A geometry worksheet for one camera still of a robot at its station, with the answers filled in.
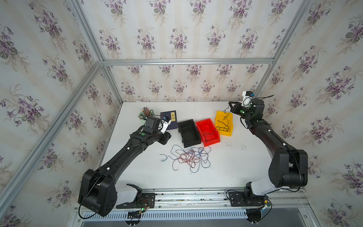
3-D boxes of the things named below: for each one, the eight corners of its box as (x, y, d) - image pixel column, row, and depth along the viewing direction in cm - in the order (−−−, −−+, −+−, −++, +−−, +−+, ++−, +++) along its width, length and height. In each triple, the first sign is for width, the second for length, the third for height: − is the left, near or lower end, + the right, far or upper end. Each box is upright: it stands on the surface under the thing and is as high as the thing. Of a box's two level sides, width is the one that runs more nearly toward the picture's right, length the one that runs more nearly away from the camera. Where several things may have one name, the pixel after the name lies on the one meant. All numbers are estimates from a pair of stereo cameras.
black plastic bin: (184, 149, 95) (184, 144, 89) (177, 127, 106) (177, 121, 100) (201, 145, 97) (202, 140, 91) (192, 123, 108) (193, 118, 103)
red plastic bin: (203, 147, 95) (205, 142, 90) (194, 126, 106) (195, 121, 101) (219, 142, 97) (221, 137, 92) (209, 122, 108) (210, 117, 103)
